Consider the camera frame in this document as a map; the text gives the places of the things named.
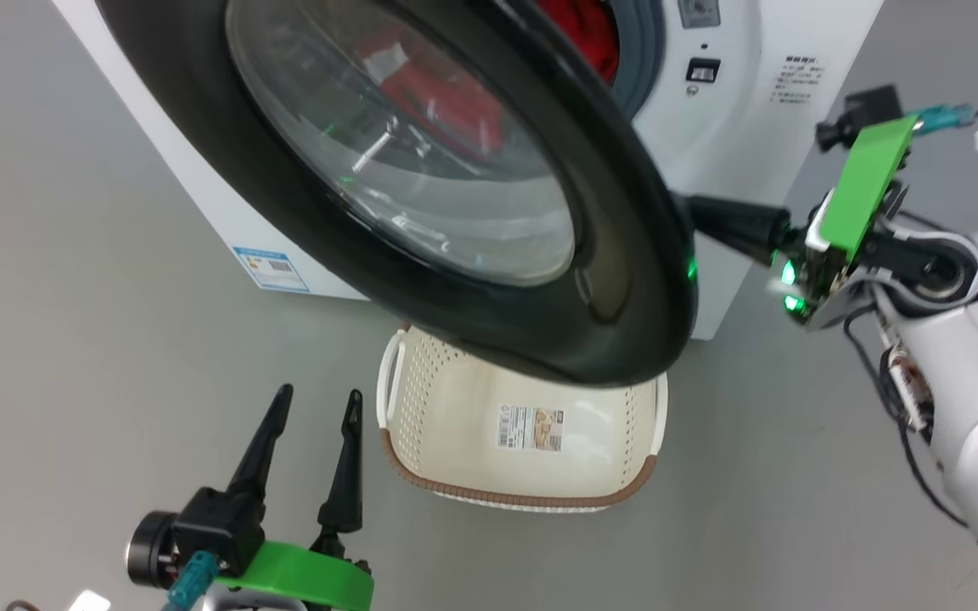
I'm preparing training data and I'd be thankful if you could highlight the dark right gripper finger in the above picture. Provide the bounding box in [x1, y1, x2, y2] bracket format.
[684, 195, 794, 267]

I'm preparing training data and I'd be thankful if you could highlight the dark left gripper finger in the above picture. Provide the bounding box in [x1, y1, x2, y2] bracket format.
[311, 389, 364, 559]
[226, 384, 295, 512]

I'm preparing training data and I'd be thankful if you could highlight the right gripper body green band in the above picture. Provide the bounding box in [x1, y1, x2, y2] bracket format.
[771, 115, 919, 330]

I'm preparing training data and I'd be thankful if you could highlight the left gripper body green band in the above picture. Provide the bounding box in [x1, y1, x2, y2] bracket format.
[200, 541, 375, 611]

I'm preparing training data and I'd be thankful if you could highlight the black round glass washer door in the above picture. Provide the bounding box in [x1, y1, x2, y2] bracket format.
[94, 0, 700, 390]

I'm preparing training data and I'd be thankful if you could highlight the red garment with white stripes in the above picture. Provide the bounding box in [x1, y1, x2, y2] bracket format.
[353, 0, 621, 162]

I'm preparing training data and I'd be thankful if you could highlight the white front-load washing machine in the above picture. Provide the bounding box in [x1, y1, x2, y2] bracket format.
[52, 0, 885, 342]

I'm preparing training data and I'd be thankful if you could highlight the cream perforated laundry basket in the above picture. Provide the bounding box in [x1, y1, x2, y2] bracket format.
[376, 322, 670, 514]

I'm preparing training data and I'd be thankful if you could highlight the paper label in basket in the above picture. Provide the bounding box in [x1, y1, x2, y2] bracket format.
[497, 406, 565, 452]

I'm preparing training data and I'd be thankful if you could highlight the blue energy label sticker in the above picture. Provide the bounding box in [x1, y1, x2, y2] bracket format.
[232, 246, 310, 294]

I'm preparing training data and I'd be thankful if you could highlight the grey warning sticker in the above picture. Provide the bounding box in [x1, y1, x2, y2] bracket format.
[677, 0, 721, 29]

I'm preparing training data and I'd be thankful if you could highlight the teal right camera connector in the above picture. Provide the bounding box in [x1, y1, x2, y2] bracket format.
[909, 104, 976, 137]

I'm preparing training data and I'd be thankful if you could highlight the teal camera connector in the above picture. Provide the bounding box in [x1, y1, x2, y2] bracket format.
[162, 550, 222, 611]
[909, 104, 976, 137]

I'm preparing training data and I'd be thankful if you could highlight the teal left camera connector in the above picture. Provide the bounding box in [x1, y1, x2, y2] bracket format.
[162, 550, 222, 611]

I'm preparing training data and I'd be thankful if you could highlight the thin dark left camera cable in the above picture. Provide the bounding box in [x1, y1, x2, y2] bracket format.
[3, 588, 112, 611]

